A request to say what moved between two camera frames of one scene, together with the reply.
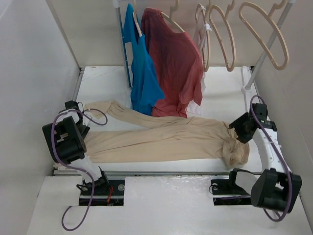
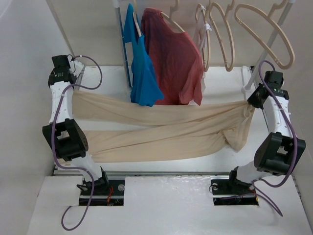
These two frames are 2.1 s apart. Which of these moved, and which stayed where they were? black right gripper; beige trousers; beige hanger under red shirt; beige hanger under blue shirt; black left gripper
Moved: black right gripper; black left gripper; beige trousers
Stayed: beige hanger under blue shirt; beige hanger under red shirt
